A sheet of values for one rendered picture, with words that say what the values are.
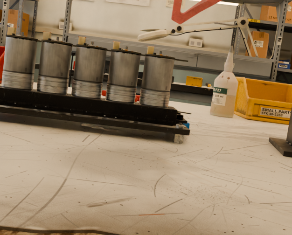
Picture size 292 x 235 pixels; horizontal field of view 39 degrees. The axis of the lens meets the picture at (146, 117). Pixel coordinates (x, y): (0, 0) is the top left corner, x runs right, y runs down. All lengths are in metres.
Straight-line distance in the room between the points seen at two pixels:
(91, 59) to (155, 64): 0.05
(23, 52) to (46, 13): 4.68
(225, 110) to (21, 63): 0.33
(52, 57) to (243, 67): 2.34
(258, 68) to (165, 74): 2.32
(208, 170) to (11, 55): 0.19
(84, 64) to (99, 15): 4.54
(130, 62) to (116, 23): 4.49
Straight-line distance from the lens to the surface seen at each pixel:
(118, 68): 0.33
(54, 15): 4.99
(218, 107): 0.58
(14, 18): 4.67
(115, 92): 0.33
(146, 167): 0.21
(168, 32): 3.01
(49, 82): 0.34
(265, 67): 2.66
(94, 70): 0.33
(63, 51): 0.34
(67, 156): 0.21
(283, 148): 0.33
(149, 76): 0.33
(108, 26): 4.83
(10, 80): 0.34
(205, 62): 2.61
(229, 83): 0.58
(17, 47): 0.34
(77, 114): 0.30
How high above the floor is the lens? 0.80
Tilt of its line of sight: 6 degrees down
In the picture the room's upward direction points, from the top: 8 degrees clockwise
